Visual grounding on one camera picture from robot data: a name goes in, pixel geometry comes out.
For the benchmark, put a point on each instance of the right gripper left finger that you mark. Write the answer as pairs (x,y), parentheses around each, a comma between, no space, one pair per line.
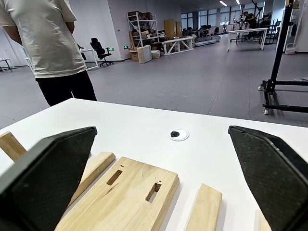
(41,178)

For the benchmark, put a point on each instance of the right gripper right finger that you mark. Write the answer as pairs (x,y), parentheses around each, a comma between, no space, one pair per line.
(272,178)

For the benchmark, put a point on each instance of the wooden bar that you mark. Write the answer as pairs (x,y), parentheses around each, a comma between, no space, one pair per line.
(262,222)
(204,209)
(10,145)
(95,168)

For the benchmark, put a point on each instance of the wooden seat board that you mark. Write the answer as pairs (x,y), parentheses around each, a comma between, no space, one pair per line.
(125,195)

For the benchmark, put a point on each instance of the black wheeled stand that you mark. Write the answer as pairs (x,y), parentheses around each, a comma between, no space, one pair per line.
(280,72)

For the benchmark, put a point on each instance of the person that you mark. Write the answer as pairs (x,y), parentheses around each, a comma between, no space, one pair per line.
(250,19)
(50,50)

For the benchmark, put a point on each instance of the black office chair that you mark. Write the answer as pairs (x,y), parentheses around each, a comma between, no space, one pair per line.
(100,51)

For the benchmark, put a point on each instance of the white storage rack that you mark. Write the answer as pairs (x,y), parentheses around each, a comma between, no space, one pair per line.
(142,29)

